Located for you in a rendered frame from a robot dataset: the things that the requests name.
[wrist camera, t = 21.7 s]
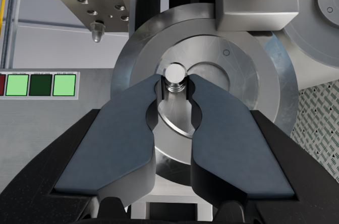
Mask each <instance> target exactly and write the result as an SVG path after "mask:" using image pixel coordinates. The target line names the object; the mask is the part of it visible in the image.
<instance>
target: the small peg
mask: <svg viewBox="0 0 339 224"><path fill-rule="evenodd" d="M187 75H188V73H187V69H186V68H185V66H184V65H182V64H181V63H177V62H173V63H170V64H168V65H167V66H166V67H165V68H164V70H163V78H164V82H165V85H166V87H167V89H168V90H169V91H170V92H172V93H179V92H181V91H183V90H184V88H185V86H186V80H187Z"/></svg>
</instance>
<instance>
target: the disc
mask: <svg viewBox="0 0 339 224"><path fill-rule="evenodd" d="M197 18H210V19H216V17H215V4H213V3H193V4H186V5H181V6H177V7H174V8H171V9H168V10H166V11H163V12H161V13H159V14H157V15H156V16H154V17H152V18H151V19H149V20H148V21H147V22H145V23H144V24H143V25H142V26H140V27H139V28H138V29H137V30H136V31H135V32H134V33H133V35H132V36H131V37H130V38H129V40H128V41H127V42H126V44H125V45H124V47H123V49H122V50H121V52H120V54H119V56H118V59H117V61H116V64H115V67H114V70H113V73H112V78H111V85H110V99H112V98H113V97H115V96H116V95H118V94H119V93H121V92H122V91H124V90H126V89H127V88H129V83H130V76H131V72H132V69H133V66H134V63H135V61H136V59H137V57H138V55H139V53H140V52H141V50H142V49H143V47H144V46H145V45H146V44H147V43H148V42H149V41H150V39H152V38H153V37H154V36H155V35H156V34H157V33H159V32H160V31H162V30H163V29H165V28H167V27H168V26H170V25H173V24H175V23H178V22H181V21H185V20H189V19H197ZM247 32H248V33H250V34H251V35H252V36H254V37H255V38H256V39H257V40H258V41H259V42H260V43H261V44H262V46H263V47H264V48H265V49H266V51H267V52H268V54H269V55H270V57H271V59H272V61H273V63H274V66H275V68H276V71H277V74H278V79H279V86H280V101H279V108H278V112H277V115H276V118H275V121H274V124H275V125H276V126H278V127H279V128H280V129H281V130H282V131H283V132H285V133H286V134H287V135H288V136H290V134H291V132H292V129H293V127H294V124H295V120H296V116H297V111H298V102H299V92H298V82H297V77H296V73H295V69H294V66H293V64H292V61H291V59H290V57H289V55H288V53H287V51H286V49H285V48H284V46H283V45H282V43H281V42H280V41H279V39H278V38H277V37H276V36H275V35H274V34H273V33H272V32H271V31H247ZM155 155H156V174H157V175H159V176H160V177H162V178H164V179H167V180H169V181H171V182H174V183H177V184H180V185H184V186H190V187H191V165H189V164H185V163H182V162H179V161H176V160H174V159H172V158H170V157H168V156H166V155H164V154H163V153H161V152H160V151H159V150H157V149H156V148H155Z"/></svg>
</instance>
